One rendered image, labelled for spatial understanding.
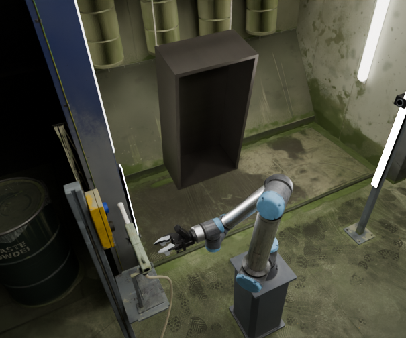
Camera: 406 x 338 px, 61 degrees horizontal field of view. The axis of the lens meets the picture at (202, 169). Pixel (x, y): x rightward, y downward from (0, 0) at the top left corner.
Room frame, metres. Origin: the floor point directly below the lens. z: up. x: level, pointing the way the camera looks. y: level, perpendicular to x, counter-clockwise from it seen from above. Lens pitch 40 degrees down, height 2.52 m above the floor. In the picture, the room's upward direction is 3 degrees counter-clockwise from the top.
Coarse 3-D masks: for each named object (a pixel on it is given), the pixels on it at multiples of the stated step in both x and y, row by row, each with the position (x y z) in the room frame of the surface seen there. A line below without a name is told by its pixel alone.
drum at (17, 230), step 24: (48, 192) 1.79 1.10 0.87; (48, 216) 1.67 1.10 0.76; (0, 240) 1.42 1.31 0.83; (24, 240) 1.47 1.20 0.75; (48, 240) 1.58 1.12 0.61; (0, 264) 1.41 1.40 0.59; (24, 264) 1.43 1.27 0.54; (48, 264) 1.51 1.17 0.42; (72, 264) 1.68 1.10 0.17; (24, 288) 1.41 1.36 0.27; (48, 288) 1.46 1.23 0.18
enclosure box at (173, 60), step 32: (224, 32) 2.46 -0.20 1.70; (160, 64) 2.20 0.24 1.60; (192, 64) 2.07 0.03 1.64; (224, 64) 2.10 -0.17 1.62; (256, 64) 2.22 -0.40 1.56; (160, 96) 2.30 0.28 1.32; (192, 96) 2.49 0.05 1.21; (224, 96) 2.63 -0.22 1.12; (192, 128) 2.56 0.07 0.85; (224, 128) 2.65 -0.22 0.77; (192, 160) 2.53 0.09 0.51; (224, 160) 2.53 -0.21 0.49
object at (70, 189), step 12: (72, 192) 0.96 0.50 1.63; (72, 204) 0.95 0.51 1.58; (84, 204) 0.96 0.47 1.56; (84, 216) 0.97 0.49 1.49; (84, 228) 0.95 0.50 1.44; (96, 240) 0.96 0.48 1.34; (96, 252) 0.95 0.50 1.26; (96, 264) 0.94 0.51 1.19; (108, 264) 0.97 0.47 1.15; (108, 276) 0.96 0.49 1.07; (108, 288) 0.95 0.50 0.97; (120, 300) 0.96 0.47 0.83; (120, 312) 0.96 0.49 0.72; (120, 324) 0.94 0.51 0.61; (132, 336) 0.96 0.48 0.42
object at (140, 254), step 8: (120, 208) 1.35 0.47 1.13; (128, 224) 1.22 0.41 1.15; (128, 232) 1.16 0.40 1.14; (136, 232) 1.16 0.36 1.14; (136, 240) 1.11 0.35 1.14; (136, 248) 1.06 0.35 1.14; (136, 256) 1.01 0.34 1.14; (144, 256) 1.01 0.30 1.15; (144, 264) 0.96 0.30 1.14; (144, 272) 0.94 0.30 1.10
